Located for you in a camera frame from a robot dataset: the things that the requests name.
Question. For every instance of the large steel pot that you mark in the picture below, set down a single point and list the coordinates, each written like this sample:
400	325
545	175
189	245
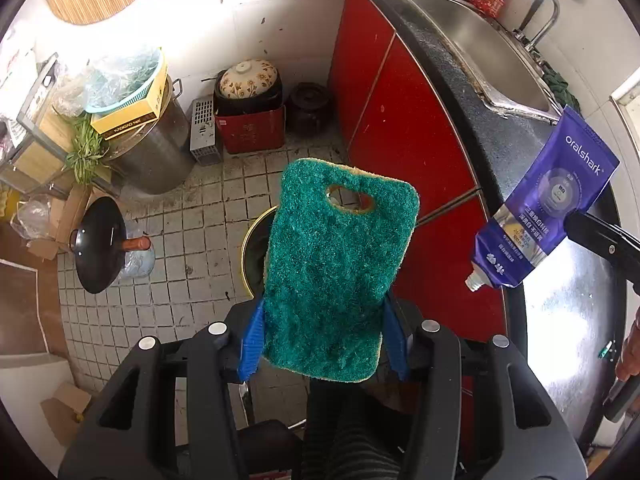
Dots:
150	155

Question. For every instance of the person's striped trouser leg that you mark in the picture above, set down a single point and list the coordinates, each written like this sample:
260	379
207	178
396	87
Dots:
350	435

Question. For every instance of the floral ceramic lid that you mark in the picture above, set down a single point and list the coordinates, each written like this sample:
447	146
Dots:
247	80

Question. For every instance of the teal plastic basket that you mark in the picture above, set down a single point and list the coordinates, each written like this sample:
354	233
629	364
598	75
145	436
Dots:
145	92

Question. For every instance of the metal frame shelf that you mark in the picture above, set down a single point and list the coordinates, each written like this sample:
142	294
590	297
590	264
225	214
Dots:
40	125

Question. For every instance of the yellow rimmed trash bin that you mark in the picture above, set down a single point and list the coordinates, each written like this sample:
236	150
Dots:
252	255

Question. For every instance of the red cabinet door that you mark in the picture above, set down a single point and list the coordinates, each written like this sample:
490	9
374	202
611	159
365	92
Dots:
360	60
410	135
450	270

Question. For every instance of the plastic bag of greens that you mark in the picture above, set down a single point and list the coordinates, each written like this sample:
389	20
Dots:
120	72

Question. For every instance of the chrome faucet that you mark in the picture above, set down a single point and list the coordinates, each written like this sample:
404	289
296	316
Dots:
542	25

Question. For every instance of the open cardboard box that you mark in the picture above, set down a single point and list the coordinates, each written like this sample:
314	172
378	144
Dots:
70	210

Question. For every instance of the stainless steel sink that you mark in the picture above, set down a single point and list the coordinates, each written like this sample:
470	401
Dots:
480	45

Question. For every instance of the purple toothpaste tube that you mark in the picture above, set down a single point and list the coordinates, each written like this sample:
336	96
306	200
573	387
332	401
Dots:
545	185

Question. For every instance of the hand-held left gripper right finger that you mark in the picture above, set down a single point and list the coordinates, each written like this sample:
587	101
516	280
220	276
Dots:
395	340

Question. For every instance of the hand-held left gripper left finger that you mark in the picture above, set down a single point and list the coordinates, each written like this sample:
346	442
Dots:
252	345

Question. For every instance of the white windowsill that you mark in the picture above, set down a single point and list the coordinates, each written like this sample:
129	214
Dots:
627	95

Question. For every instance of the green and yellow sponge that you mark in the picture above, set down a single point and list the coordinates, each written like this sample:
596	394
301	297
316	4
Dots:
330	270

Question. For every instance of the dark clay pot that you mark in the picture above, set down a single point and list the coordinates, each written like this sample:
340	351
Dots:
307	110

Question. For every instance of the yellow cardboard box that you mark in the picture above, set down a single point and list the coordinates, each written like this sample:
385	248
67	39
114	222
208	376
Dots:
127	117

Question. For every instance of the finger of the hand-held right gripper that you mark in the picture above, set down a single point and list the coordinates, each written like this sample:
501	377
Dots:
605	245

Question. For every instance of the clear plastic bag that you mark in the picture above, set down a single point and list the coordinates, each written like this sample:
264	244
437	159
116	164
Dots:
30	217

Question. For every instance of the black wok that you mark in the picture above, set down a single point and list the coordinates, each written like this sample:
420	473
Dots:
97	245

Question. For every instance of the red plastic crate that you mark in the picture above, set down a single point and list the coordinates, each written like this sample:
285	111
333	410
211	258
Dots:
250	132

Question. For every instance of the dark green cloth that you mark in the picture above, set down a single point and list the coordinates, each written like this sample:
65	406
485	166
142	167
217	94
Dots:
560	85

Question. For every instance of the person's right hand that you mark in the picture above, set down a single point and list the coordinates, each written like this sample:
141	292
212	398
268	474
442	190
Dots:
631	350

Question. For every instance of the green leafy plant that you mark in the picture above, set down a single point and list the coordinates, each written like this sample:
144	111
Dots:
87	150

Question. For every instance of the black cooking pot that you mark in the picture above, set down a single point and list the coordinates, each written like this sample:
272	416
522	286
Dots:
240	106

